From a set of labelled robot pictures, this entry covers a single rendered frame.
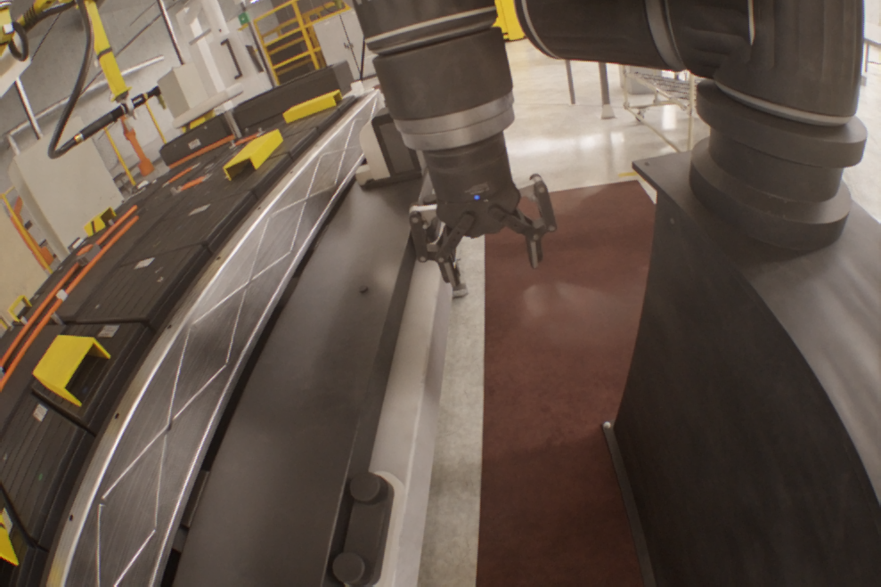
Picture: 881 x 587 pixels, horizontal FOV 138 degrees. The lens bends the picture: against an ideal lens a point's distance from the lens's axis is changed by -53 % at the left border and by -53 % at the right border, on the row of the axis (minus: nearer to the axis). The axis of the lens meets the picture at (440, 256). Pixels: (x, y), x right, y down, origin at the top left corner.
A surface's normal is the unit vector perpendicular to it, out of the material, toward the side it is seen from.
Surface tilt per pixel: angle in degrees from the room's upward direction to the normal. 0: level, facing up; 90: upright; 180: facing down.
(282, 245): 90
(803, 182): 90
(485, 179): 90
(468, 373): 0
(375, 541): 0
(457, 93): 90
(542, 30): 113
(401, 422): 0
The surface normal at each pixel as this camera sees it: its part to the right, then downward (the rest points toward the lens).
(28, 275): 0.96, -0.14
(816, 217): -0.33, -0.45
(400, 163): -0.10, 0.63
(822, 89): -0.37, 0.64
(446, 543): -0.25, -0.76
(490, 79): 0.61, 0.35
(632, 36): -0.65, 0.76
